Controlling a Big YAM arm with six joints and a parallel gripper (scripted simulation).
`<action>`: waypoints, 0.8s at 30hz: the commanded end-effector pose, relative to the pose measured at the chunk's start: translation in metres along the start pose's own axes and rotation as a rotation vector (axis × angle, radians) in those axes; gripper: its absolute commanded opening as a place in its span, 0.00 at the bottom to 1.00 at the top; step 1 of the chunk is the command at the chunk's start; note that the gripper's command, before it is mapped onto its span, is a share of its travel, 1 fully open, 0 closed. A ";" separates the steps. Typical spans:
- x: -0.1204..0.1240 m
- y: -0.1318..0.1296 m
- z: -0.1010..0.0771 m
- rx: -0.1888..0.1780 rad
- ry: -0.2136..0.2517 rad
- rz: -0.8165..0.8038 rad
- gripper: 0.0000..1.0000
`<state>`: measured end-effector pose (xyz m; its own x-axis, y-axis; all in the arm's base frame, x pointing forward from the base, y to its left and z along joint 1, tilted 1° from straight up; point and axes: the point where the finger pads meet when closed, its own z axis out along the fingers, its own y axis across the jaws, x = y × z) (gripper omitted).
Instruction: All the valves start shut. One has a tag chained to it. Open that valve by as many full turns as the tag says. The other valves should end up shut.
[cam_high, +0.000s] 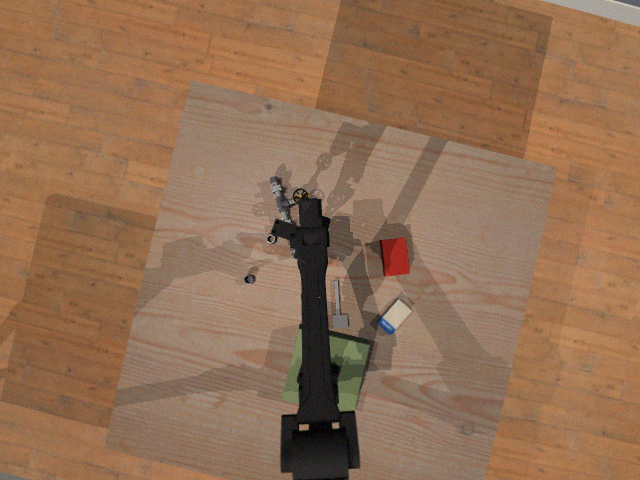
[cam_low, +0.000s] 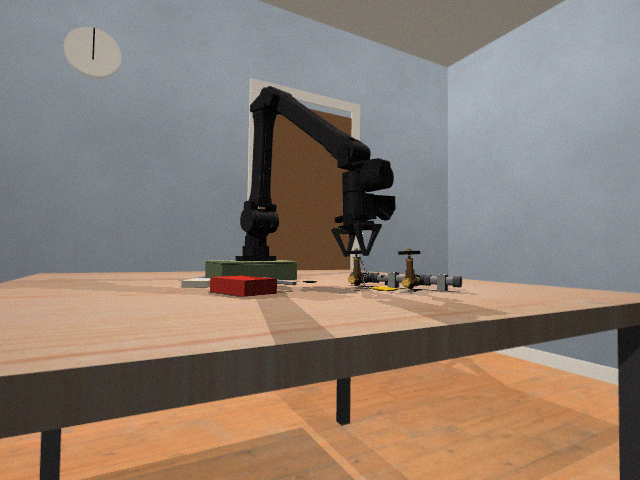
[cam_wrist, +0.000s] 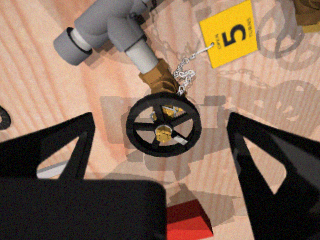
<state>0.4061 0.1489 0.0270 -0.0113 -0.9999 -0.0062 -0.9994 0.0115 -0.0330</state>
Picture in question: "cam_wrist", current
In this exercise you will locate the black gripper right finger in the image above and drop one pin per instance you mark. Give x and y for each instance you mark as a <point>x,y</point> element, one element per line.
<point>298,194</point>

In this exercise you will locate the yellow tag with silver chain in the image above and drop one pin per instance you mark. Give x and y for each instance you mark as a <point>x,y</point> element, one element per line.
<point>233,34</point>

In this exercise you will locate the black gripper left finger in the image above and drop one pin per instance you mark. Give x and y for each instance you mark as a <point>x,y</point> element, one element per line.
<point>21,156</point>

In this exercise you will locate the black rubber ring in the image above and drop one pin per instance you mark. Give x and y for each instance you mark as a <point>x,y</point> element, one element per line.
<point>6,121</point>

